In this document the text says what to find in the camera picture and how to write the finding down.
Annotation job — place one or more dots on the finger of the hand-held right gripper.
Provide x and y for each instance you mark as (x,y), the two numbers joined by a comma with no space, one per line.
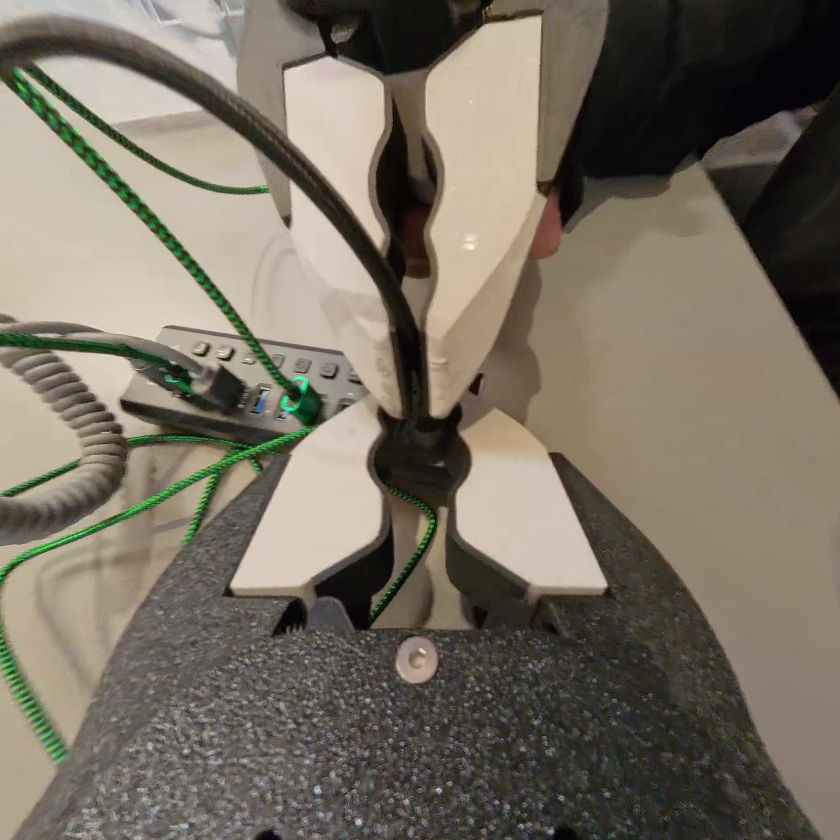
(328,131)
(492,131)

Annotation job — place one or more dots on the person's right hand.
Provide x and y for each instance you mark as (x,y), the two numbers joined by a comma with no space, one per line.
(546,226)

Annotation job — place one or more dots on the person's black clothing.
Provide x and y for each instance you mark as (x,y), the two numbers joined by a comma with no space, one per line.
(800,262)

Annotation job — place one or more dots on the light grey desk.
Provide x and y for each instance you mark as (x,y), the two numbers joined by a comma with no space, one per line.
(623,328)

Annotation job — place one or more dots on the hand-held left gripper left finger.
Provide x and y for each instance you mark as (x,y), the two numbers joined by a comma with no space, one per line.
(308,512)

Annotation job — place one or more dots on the black USB hub with switches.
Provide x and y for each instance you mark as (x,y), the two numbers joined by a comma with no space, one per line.
(197,423)

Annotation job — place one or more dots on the person's right forearm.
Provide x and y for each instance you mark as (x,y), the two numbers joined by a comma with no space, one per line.
(689,79)

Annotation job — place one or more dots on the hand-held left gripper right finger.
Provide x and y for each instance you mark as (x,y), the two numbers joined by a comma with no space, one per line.
(531,518)

